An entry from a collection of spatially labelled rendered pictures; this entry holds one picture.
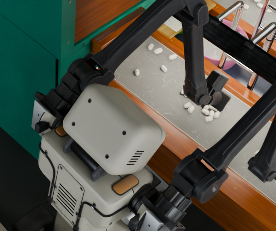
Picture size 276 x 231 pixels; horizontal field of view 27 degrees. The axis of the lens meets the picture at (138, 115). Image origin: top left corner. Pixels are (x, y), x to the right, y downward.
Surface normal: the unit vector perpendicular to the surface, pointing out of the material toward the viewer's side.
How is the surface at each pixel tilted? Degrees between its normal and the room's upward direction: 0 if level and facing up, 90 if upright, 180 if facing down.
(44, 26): 90
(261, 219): 0
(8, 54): 90
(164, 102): 0
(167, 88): 0
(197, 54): 80
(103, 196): 16
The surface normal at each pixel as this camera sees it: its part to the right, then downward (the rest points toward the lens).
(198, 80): 0.52, 0.47
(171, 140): 0.12, -0.62
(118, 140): -0.45, -0.06
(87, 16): 0.74, 0.58
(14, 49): -0.67, 0.53
